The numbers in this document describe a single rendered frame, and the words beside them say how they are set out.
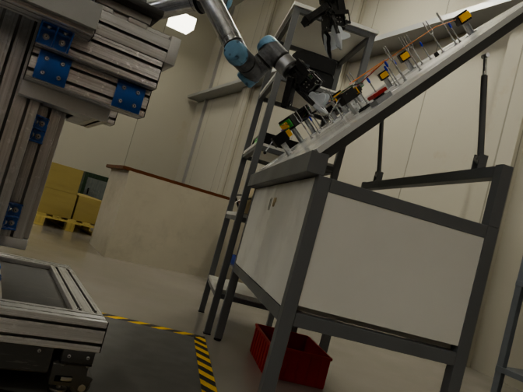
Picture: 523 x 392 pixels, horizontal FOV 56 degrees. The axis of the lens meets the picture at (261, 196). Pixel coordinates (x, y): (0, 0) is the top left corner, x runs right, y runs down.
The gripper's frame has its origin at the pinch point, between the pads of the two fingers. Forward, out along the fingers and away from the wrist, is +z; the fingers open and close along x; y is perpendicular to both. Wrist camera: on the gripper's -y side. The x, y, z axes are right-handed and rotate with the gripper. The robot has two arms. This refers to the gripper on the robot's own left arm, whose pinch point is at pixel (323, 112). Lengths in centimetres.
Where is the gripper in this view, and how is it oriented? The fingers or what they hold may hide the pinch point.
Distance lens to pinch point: 178.2
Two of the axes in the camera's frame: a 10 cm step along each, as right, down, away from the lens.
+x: 4.9, -1.2, 8.6
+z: 6.3, 7.4, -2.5
